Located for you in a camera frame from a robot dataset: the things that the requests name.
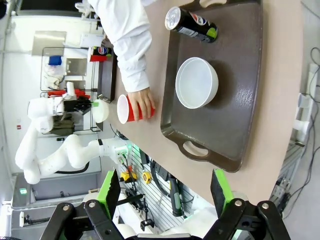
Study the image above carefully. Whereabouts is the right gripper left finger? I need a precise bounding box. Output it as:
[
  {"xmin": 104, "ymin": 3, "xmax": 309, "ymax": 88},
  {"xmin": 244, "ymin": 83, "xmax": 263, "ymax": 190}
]
[{"xmin": 47, "ymin": 168, "xmax": 126, "ymax": 240}]

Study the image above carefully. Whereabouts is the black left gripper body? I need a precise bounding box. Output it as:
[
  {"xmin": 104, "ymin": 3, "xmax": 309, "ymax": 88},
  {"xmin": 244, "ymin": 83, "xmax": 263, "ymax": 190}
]
[{"xmin": 63, "ymin": 96, "xmax": 92, "ymax": 115}]

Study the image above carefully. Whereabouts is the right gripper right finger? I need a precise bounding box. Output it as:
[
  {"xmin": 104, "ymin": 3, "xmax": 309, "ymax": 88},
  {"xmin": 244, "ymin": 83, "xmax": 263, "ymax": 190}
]
[{"xmin": 202, "ymin": 168, "xmax": 292, "ymax": 240}]

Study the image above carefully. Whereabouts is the white round bowl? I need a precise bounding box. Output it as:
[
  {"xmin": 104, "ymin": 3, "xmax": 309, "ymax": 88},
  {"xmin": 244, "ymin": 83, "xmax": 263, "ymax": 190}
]
[{"xmin": 92, "ymin": 99, "xmax": 111, "ymax": 124}]

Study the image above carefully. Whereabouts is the red plastic cup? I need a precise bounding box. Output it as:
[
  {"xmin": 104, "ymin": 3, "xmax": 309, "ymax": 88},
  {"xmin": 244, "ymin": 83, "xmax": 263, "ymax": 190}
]
[
  {"xmin": 116, "ymin": 94, "xmax": 156, "ymax": 125},
  {"xmin": 87, "ymin": 46, "xmax": 108, "ymax": 63}
]

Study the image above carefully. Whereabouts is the black Pepsi soda can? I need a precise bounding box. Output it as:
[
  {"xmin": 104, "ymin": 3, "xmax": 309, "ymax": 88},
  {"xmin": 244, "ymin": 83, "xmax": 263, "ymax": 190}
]
[
  {"xmin": 93, "ymin": 45, "xmax": 113, "ymax": 56},
  {"xmin": 164, "ymin": 6, "xmax": 219, "ymax": 44}
]

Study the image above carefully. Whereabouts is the white straight-sided bowl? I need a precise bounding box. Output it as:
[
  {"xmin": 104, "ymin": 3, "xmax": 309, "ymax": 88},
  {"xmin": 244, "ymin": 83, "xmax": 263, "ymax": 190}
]
[{"xmin": 175, "ymin": 56, "xmax": 220, "ymax": 110}]

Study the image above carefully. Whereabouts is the person's left forearm white sleeve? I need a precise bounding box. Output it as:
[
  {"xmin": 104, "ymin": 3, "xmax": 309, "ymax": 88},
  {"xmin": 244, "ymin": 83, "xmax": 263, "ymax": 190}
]
[{"xmin": 112, "ymin": 32, "xmax": 154, "ymax": 94}]

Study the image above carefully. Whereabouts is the person's left hand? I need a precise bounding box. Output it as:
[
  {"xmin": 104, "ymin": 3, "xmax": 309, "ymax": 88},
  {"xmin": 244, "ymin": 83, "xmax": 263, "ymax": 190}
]
[{"xmin": 126, "ymin": 87, "xmax": 157, "ymax": 120}]

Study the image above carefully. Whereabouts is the red clamp tool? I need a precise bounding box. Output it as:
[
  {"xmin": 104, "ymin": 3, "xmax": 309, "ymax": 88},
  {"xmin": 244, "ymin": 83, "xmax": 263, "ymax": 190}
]
[{"xmin": 47, "ymin": 89, "xmax": 90, "ymax": 99}]

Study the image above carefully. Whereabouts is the yellow black hand tool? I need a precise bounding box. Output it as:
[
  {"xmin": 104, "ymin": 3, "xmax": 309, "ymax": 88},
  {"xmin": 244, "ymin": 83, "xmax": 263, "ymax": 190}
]
[{"xmin": 119, "ymin": 171, "xmax": 138, "ymax": 184}]

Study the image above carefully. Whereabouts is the brown plastic tray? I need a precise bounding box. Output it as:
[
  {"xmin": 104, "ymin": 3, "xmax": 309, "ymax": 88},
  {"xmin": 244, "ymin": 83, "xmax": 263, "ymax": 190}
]
[
  {"xmin": 96, "ymin": 51, "xmax": 118, "ymax": 105},
  {"xmin": 159, "ymin": 0, "xmax": 263, "ymax": 173}
]

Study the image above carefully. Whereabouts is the black clamp stand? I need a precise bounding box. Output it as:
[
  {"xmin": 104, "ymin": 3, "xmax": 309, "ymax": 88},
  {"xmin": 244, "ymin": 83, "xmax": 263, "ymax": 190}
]
[{"xmin": 124, "ymin": 191, "xmax": 156, "ymax": 231}]

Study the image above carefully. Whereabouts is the white cloth bag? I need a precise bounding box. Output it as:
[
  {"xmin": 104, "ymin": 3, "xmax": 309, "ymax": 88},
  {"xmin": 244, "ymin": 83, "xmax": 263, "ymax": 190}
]
[{"xmin": 44, "ymin": 65, "xmax": 65, "ymax": 90}]

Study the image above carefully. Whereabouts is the silver metal plate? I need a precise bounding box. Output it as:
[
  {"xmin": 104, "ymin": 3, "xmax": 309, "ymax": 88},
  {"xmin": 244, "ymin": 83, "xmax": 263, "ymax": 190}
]
[{"xmin": 66, "ymin": 57, "xmax": 87, "ymax": 75}]

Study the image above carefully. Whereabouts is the yellow tape measure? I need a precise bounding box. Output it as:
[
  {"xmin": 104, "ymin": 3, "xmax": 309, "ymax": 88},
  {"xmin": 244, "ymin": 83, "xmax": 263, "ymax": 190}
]
[{"xmin": 142, "ymin": 171, "xmax": 154, "ymax": 185}]

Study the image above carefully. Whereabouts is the white paper box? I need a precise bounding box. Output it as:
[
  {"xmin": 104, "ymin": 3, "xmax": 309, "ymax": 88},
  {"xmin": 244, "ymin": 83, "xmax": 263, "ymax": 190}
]
[{"xmin": 79, "ymin": 33, "xmax": 105, "ymax": 48}]

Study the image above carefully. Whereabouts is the grey metal panel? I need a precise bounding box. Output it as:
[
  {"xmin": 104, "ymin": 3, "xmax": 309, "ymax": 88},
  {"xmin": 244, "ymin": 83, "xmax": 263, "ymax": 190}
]
[{"xmin": 31, "ymin": 30, "xmax": 68, "ymax": 55}]

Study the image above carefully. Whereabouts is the person in white hoodie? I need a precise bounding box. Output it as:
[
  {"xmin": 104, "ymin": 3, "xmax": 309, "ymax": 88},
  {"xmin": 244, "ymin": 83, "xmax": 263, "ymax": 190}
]
[{"xmin": 74, "ymin": 0, "xmax": 153, "ymax": 48}]

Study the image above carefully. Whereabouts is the white power strip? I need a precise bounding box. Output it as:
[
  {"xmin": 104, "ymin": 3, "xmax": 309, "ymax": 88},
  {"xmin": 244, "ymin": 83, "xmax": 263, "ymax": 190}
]
[{"xmin": 292, "ymin": 63, "xmax": 319, "ymax": 146}]

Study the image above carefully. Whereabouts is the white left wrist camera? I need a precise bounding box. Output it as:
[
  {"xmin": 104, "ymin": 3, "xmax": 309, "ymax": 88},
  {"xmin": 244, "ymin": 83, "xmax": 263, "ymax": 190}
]
[{"xmin": 65, "ymin": 81, "xmax": 77, "ymax": 101}]

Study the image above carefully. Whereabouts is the black metal frame cart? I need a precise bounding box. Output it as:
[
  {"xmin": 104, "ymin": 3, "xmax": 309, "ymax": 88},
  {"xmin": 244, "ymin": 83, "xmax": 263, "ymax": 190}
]
[{"xmin": 39, "ymin": 47, "xmax": 101, "ymax": 133}]

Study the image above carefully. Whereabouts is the black green tool handle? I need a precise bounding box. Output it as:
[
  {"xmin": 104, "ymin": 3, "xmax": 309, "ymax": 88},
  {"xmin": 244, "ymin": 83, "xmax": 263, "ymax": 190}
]
[{"xmin": 169, "ymin": 176, "xmax": 186, "ymax": 217}]

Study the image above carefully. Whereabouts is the black coiled cable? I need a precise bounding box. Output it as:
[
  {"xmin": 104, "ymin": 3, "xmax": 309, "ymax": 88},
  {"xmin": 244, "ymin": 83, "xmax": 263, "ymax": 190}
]
[{"xmin": 149, "ymin": 159, "xmax": 176, "ymax": 196}]

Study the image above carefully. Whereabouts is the aluminium table frame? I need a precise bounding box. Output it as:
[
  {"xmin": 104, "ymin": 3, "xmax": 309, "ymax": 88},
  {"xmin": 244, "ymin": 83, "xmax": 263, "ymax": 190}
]
[{"xmin": 271, "ymin": 142, "xmax": 305, "ymax": 219}]

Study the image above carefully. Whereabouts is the thin black floor cable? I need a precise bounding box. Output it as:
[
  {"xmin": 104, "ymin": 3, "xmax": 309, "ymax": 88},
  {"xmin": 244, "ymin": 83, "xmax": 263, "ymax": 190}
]
[{"xmin": 287, "ymin": 46, "xmax": 320, "ymax": 201}]

